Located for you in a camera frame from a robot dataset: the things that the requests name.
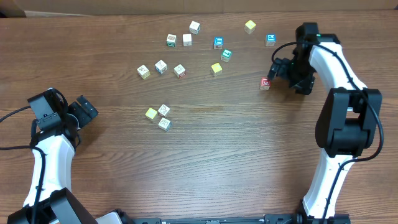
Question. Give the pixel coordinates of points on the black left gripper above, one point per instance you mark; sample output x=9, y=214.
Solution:
x=86, y=108

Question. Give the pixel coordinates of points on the yellow-top bone wooden block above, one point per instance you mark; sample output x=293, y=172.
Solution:
x=151, y=114

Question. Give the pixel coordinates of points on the white I wooden block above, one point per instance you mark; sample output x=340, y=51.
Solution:
x=164, y=111

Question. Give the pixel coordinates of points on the blue B wooden block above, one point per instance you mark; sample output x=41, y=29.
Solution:
x=165, y=124

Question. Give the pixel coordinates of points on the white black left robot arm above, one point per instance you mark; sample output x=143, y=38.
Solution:
x=54, y=139

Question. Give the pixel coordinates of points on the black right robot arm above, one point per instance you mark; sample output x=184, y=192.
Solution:
x=347, y=122

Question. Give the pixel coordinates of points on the red-top C wooden block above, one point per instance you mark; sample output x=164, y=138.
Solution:
x=265, y=84

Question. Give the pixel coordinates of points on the blue-top P wooden block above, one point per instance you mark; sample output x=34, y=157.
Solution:
x=270, y=40

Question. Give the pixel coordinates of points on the yellow S wooden block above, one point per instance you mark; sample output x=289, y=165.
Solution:
x=143, y=71

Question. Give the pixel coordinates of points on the plain yellow-top wooden block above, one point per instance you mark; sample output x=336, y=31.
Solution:
x=249, y=26

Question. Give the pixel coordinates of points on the green-top L wooden block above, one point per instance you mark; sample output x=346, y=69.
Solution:
x=226, y=55

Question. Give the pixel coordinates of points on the blue-sided white wooden block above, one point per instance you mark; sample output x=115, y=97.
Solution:
x=161, y=66

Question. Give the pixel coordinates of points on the yellow-top face wooden block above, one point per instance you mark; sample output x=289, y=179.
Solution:
x=216, y=69

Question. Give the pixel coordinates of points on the red P wooden block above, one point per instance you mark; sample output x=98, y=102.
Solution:
x=180, y=71

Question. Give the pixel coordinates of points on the green B wooden block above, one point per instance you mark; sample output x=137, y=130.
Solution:
x=171, y=40

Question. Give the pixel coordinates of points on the teal J wooden block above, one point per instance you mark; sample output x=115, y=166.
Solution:
x=194, y=27

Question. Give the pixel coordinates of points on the red-sided white wooden block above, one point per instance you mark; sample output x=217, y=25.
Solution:
x=187, y=40

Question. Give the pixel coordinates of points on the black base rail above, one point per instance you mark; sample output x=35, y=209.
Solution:
x=266, y=219

